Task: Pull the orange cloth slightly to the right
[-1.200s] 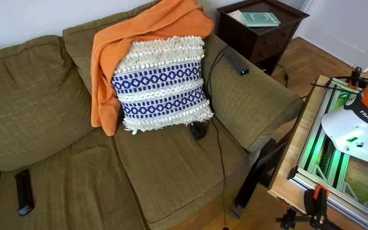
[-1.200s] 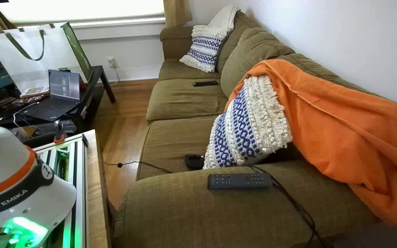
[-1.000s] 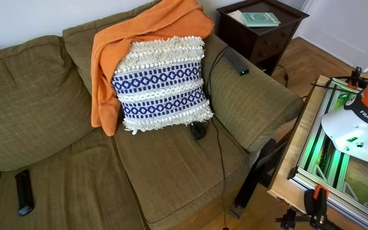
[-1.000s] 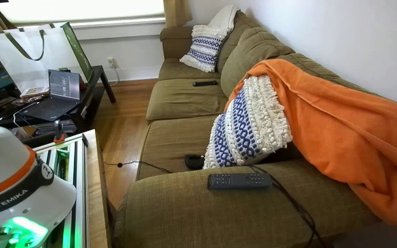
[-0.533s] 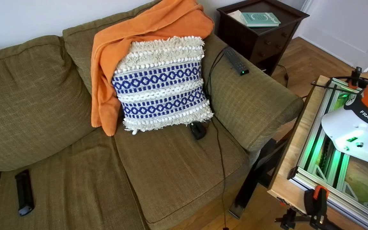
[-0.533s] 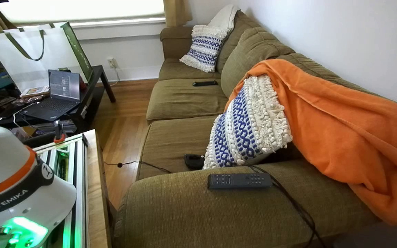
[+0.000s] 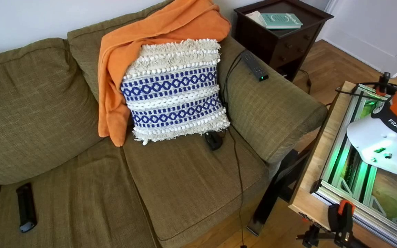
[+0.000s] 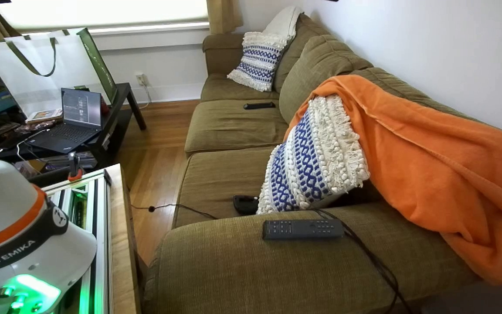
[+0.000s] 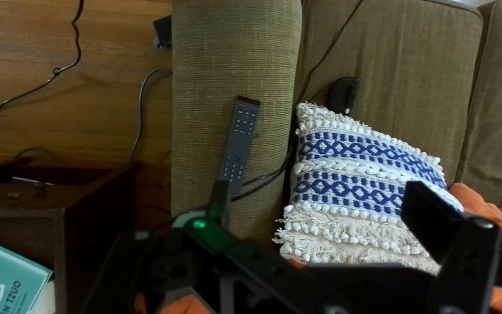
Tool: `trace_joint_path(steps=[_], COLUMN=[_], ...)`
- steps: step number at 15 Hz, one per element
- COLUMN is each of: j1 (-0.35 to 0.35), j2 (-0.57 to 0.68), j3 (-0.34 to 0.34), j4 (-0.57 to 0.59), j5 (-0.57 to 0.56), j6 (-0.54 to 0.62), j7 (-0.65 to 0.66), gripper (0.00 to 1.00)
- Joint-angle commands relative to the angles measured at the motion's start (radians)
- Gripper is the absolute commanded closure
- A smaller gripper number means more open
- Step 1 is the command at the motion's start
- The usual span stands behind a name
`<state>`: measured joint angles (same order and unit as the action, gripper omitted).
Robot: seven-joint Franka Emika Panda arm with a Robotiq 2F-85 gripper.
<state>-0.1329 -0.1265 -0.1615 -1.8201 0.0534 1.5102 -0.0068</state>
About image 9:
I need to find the olive green sofa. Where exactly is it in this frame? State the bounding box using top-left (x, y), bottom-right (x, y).
top-left (170, 0), bottom-right (502, 246)

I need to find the teal book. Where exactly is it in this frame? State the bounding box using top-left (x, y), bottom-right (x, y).
top-left (0, 232), bottom-right (54, 314)

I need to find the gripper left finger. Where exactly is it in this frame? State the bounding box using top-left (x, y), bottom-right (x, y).
top-left (81, 180), bottom-right (317, 314)

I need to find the small black box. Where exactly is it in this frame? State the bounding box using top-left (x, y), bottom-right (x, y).
top-left (153, 15), bottom-right (173, 49)

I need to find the grey cable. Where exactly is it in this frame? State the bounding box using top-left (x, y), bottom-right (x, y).
top-left (129, 68), bottom-right (173, 163)

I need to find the white and blue woven pillow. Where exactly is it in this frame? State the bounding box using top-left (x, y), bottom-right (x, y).
top-left (273, 102), bottom-right (465, 275)

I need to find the dark grey remote control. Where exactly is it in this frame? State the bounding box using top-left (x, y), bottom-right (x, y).
top-left (219, 96), bottom-right (261, 195)

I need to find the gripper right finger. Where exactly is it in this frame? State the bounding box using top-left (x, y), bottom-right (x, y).
top-left (400, 180), bottom-right (502, 314)

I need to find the orange cloth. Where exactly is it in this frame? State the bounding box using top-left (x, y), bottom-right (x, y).
top-left (131, 182), bottom-right (502, 314)

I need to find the black cable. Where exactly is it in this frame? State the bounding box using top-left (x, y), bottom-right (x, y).
top-left (0, 0), bottom-right (85, 128)
top-left (297, 0), bottom-right (363, 103)
top-left (231, 142), bottom-right (298, 202)

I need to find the dark wooden side table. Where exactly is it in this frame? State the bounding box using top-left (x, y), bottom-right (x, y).
top-left (0, 157), bottom-right (143, 314)

